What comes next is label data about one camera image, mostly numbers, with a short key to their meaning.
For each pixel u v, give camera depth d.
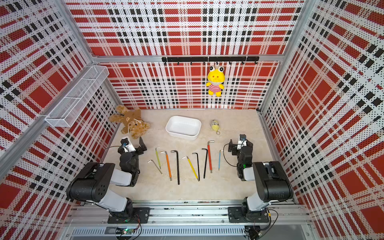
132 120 1.04
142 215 0.73
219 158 0.93
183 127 1.10
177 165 0.91
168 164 0.93
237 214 0.73
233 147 0.83
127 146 0.75
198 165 0.91
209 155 0.96
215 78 0.92
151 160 0.93
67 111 0.70
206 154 0.96
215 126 1.07
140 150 0.80
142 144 0.83
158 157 0.95
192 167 0.91
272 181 0.46
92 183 0.46
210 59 0.88
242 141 0.77
